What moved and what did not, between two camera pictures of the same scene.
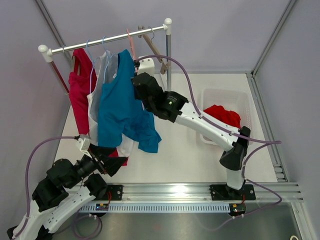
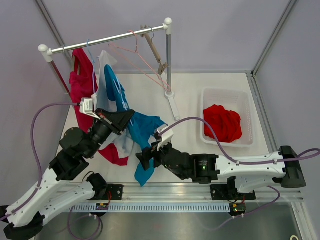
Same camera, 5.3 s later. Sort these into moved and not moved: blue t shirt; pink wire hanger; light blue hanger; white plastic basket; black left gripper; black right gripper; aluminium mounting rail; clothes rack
Moved: black right gripper; blue t shirt; light blue hanger; pink wire hanger; black left gripper
Not moved: aluminium mounting rail; clothes rack; white plastic basket
